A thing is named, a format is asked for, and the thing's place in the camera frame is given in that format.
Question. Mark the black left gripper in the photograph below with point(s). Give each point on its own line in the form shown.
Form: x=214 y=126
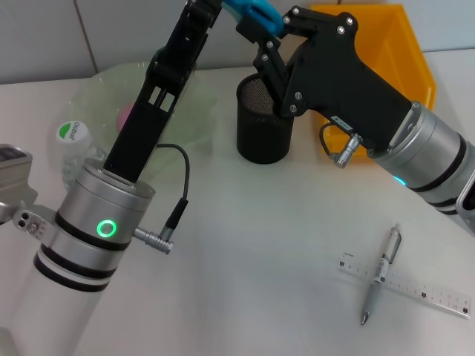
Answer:
x=156 y=100

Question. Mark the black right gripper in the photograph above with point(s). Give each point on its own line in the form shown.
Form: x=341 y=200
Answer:
x=341 y=81

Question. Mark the blue capped scissors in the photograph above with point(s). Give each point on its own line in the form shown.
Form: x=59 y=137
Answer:
x=259 y=15

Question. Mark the pink toy peach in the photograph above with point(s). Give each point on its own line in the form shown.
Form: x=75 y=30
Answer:
x=126 y=115

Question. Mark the clear green-label plastic bottle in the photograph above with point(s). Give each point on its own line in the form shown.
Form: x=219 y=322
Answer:
x=74 y=148

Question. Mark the grey white ballpoint pen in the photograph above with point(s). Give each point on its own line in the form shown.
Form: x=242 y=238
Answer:
x=375 y=289

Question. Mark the clear plastic ruler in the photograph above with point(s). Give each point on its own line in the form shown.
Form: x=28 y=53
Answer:
x=426 y=291

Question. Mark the green glass fruit plate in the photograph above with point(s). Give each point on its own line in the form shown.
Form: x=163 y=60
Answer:
x=193 y=111

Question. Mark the black mesh pen holder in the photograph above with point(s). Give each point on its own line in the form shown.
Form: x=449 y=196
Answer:
x=259 y=141

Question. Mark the yellow plastic bin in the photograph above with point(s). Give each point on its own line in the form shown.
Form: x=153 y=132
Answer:
x=404 y=55

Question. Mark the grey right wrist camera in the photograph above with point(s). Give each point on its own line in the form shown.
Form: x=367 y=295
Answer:
x=468 y=200

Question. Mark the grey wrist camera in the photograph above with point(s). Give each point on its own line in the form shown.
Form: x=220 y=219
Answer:
x=11 y=174
x=468 y=200

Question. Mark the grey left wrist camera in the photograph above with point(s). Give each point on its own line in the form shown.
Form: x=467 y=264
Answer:
x=11 y=174

